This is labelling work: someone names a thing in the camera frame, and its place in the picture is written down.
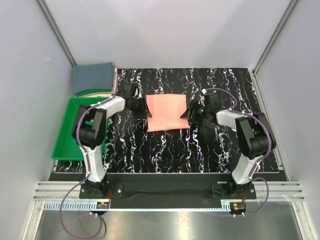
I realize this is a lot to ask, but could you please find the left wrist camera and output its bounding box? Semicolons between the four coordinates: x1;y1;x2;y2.
134;86;143;99

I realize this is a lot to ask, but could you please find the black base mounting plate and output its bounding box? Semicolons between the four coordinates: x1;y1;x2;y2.
79;173;256;210

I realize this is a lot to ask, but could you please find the aluminium rail frame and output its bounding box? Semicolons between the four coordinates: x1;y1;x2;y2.
23;173;320;240

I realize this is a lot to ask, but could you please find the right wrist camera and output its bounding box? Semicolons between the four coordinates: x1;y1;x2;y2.
198;88;208;107

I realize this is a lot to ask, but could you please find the black marble pattern mat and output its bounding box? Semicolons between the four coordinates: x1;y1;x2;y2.
49;67;281;174

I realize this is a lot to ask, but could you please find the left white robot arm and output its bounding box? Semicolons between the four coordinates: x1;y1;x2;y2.
72;83;153;198

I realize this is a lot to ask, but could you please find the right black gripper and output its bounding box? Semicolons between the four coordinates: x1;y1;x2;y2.
180;99;210;125

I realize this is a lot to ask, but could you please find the purple cable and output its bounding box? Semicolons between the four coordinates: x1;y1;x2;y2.
207;87;275;218
59;74;107;238

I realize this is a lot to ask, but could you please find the green plastic tray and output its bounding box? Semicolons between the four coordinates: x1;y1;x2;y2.
51;96;112;161

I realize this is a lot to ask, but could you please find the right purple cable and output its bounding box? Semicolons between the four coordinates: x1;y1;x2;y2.
207;87;275;218

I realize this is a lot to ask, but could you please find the pink t-shirt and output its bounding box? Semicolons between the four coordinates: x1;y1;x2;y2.
146;94;189;133

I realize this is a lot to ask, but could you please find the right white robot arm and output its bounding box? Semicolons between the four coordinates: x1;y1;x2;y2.
180;88;277;199

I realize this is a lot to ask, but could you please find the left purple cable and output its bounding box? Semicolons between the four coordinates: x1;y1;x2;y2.
59;74;107;238

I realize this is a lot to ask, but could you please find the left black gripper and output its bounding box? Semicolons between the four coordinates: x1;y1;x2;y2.
128;96;152;120

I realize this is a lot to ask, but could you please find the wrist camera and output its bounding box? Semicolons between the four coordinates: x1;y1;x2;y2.
198;88;208;107
134;86;143;99

